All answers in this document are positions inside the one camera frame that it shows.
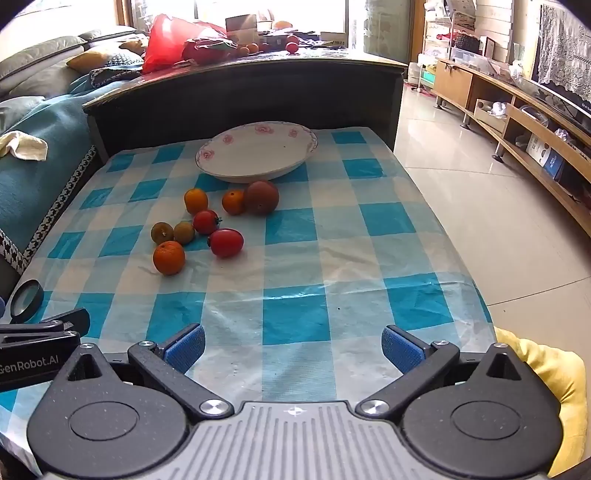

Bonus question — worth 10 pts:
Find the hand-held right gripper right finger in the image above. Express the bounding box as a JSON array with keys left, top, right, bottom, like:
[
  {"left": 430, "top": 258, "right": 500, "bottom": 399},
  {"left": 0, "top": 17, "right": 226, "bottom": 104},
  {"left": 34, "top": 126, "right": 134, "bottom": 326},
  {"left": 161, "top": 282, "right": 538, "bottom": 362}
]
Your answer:
[{"left": 355, "top": 324, "right": 541, "bottom": 419}]

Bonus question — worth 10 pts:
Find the dark red-brown tomato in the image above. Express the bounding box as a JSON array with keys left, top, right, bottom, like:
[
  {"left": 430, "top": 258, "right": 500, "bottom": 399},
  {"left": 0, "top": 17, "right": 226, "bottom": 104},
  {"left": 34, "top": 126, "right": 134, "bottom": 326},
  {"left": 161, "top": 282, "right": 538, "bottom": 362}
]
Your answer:
[{"left": 243, "top": 180, "right": 280, "bottom": 216}]

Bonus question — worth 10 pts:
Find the red plastic bag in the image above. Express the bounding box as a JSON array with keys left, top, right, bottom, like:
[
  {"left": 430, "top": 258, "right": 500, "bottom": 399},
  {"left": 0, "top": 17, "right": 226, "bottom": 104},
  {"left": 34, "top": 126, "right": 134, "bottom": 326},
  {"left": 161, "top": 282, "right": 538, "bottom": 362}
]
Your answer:
[{"left": 142, "top": 14, "right": 229, "bottom": 75}]

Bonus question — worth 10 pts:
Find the white lace cover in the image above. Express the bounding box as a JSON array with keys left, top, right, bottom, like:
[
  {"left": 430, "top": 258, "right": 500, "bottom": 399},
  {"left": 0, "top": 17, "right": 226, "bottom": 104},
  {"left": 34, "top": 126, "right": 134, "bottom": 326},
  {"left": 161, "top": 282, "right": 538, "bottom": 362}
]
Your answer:
[{"left": 538, "top": 4, "right": 591, "bottom": 100}]

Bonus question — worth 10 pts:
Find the small orange mandarin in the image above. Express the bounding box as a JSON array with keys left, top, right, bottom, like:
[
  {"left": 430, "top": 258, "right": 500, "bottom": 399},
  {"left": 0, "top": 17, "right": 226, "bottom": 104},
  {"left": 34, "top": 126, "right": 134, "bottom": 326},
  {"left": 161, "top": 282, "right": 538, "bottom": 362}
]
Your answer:
[{"left": 222, "top": 189, "right": 246, "bottom": 216}]

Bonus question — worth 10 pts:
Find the pale yellow cloth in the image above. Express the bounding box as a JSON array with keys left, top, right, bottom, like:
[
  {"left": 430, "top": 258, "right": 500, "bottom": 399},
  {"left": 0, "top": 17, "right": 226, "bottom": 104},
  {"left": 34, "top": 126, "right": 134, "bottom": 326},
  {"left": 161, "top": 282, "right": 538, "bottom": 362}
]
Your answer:
[{"left": 0, "top": 130, "right": 49, "bottom": 161}]

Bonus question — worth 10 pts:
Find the red and green bag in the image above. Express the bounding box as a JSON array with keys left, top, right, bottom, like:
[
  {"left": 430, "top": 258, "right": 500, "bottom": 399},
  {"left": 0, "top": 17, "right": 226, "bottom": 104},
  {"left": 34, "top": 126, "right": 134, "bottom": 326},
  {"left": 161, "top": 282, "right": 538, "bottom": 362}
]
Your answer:
[{"left": 182, "top": 37, "right": 241, "bottom": 64}]

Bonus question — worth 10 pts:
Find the round red cherry tomato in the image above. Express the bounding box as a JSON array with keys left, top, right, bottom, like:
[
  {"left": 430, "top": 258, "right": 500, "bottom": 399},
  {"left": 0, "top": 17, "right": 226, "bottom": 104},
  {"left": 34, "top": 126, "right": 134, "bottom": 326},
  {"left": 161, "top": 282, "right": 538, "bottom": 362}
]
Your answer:
[{"left": 192, "top": 209, "right": 222, "bottom": 236}]

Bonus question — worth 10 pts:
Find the white storage rack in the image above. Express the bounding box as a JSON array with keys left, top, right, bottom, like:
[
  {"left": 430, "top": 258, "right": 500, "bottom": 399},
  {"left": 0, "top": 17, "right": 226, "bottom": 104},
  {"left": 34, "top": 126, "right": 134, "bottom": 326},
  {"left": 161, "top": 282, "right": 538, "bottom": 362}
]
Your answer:
[{"left": 418, "top": 0, "right": 462, "bottom": 90}]

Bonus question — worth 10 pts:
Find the mustard cushion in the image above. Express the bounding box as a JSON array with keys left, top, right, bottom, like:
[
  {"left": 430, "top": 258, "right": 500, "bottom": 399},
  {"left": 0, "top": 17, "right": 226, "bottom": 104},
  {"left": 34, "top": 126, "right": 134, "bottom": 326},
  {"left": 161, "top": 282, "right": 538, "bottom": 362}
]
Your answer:
[{"left": 66, "top": 50, "right": 116, "bottom": 71}]

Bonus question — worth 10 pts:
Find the wooden television stand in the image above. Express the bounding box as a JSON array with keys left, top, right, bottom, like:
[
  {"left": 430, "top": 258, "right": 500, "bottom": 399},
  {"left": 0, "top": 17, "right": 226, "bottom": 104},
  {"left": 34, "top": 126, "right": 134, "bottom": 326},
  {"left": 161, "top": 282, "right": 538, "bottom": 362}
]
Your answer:
[{"left": 434, "top": 58, "right": 591, "bottom": 237}]

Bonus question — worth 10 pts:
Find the white plate with pink flowers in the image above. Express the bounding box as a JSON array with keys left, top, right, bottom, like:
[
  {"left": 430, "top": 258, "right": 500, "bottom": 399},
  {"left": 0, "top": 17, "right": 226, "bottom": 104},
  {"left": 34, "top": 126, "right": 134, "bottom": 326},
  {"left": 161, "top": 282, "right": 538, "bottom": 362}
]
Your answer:
[{"left": 195, "top": 121, "right": 319, "bottom": 184}]

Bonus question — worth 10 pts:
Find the blue and white box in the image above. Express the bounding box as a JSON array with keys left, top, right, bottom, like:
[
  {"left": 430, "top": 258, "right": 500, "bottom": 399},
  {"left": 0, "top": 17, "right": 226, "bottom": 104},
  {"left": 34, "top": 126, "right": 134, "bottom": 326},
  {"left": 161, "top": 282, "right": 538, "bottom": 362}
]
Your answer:
[{"left": 526, "top": 134, "right": 566, "bottom": 182}]

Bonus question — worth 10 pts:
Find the dark woven basket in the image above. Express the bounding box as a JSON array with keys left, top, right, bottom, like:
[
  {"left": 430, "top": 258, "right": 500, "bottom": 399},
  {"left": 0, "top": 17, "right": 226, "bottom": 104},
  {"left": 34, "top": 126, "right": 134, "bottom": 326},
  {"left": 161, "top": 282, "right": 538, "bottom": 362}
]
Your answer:
[{"left": 450, "top": 33, "right": 483, "bottom": 52}]

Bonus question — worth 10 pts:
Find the yellow cushion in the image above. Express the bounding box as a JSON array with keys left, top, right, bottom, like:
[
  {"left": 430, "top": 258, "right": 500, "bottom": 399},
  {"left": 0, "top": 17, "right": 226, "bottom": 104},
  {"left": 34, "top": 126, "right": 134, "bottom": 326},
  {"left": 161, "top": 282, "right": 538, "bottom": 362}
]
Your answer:
[{"left": 494, "top": 328, "right": 588, "bottom": 476}]

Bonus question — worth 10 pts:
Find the cardboard box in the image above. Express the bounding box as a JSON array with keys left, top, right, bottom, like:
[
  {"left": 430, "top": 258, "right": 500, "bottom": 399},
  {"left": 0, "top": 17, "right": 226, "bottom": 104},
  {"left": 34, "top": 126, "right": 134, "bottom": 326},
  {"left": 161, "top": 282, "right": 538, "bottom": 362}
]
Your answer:
[{"left": 225, "top": 14, "right": 258, "bottom": 45}]

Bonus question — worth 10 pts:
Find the oval red tomato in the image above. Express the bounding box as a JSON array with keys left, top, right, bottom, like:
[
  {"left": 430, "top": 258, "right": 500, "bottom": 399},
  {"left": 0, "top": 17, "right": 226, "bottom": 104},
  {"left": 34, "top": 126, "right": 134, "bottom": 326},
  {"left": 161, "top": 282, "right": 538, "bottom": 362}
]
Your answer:
[{"left": 207, "top": 228, "right": 245, "bottom": 258}]

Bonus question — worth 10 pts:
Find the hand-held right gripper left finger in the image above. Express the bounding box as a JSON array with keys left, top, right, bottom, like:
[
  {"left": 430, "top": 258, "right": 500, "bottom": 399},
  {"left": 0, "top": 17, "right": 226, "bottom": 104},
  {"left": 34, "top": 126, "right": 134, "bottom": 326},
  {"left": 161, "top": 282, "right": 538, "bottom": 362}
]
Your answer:
[{"left": 53, "top": 323, "right": 234, "bottom": 422}]

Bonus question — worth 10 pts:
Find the black television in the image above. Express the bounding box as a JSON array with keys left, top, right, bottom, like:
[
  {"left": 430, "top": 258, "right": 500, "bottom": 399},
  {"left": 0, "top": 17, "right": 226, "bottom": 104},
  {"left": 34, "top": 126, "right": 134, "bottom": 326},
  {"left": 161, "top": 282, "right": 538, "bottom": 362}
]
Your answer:
[{"left": 530, "top": 76, "right": 591, "bottom": 131}]

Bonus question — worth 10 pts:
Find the blue white checked tablecloth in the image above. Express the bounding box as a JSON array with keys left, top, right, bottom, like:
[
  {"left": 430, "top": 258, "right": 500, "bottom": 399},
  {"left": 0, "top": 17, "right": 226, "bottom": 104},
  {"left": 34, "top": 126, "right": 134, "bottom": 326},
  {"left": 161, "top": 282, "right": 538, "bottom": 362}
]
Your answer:
[{"left": 0, "top": 124, "right": 498, "bottom": 480}]

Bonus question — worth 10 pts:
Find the grey sofa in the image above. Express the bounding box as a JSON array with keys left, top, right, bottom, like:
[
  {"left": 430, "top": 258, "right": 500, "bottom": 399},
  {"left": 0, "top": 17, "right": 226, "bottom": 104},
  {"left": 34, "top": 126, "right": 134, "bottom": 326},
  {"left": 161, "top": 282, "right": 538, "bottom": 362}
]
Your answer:
[{"left": 0, "top": 25, "right": 145, "bottom": 121}]

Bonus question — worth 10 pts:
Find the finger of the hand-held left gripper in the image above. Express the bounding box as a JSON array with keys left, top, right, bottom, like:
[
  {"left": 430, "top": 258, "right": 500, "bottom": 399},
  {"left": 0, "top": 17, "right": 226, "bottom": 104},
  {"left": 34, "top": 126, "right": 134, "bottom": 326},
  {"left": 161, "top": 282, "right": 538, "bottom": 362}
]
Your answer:
[
  {"left": 0, "top": 308, "right": 91, "bottom": 341},
  {"left": 0, "top": 330, "right": 80, "bottom": 354}
]

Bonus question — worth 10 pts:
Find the dark patterned cushion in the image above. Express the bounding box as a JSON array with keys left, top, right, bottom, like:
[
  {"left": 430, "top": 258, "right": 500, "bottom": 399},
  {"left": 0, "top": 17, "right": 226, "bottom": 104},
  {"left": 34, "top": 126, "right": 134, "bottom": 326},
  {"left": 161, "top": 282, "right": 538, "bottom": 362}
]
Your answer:
[{"left": 89, "top": 52, "right": 146, "bottom": 88}]

